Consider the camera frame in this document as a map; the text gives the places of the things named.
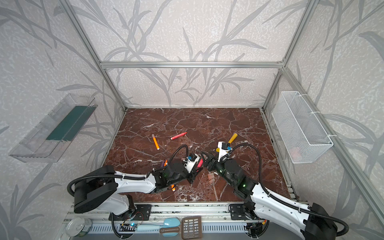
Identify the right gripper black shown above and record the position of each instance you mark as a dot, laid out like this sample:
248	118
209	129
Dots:
212	162

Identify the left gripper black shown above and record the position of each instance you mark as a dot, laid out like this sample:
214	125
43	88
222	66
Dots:
192	172

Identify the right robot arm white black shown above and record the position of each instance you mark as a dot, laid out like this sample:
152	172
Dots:
308	222

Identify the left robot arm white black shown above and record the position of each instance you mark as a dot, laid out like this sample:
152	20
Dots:
107	190

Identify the clear pen cap pair upper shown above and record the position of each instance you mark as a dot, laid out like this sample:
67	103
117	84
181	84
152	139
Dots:
211	176

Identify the red capped pen far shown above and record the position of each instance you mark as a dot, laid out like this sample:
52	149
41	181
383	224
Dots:
178	136

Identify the yellow toy spatula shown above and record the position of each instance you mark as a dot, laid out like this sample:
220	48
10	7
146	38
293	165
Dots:
234	136

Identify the light blue brush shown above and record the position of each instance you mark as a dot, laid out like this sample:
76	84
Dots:
169	228

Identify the brown slotted spatula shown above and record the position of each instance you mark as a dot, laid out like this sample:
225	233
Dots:
192	228

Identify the green circuit board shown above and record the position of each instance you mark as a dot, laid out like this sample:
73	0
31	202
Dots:
127	228

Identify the metal tin can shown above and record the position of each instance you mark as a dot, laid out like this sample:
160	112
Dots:
78	227

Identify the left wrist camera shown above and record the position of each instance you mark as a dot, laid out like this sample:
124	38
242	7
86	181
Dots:
191	162

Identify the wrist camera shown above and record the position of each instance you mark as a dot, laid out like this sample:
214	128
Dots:
191	162
224	151

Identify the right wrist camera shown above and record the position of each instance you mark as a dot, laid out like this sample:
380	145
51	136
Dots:
224	151

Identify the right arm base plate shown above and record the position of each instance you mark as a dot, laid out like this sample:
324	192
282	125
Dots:
241	212

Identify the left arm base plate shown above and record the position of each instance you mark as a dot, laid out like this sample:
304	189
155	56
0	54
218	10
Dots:
141	213

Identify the white wire mesh basket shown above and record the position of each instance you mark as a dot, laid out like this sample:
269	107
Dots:
303	135

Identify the clear plastic wall tray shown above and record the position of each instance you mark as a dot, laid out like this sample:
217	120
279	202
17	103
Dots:
47	142

